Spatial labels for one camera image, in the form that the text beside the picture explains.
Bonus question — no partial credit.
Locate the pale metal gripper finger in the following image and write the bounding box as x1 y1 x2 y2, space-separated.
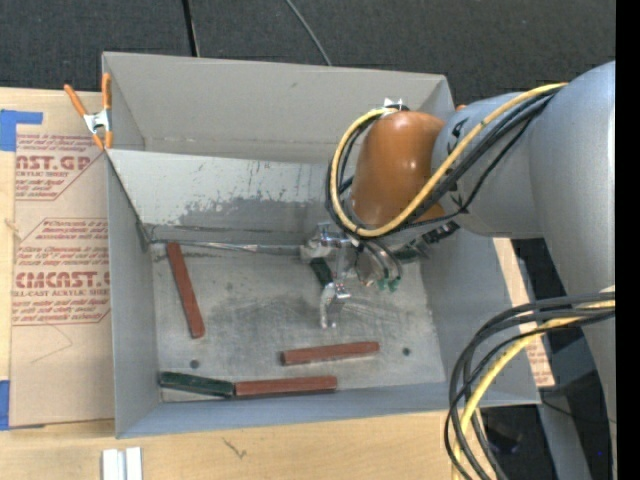
329 287 353 330
319 285 336 330

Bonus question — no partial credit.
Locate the red-brown flat block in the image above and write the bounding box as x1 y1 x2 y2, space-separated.
233 375 339 399
279 340 381 367
165 241 207 340

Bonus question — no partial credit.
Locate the grey metal bin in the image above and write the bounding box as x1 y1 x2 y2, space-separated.
101 51 542 440

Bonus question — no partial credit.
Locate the dark green flat block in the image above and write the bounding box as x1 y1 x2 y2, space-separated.
158 371 236 400

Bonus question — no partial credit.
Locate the brown cardboard board red print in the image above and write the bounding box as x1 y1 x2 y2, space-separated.
0 86 557 430

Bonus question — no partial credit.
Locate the black cylinder on white bracket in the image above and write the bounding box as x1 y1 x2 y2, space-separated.
417 220 461 249

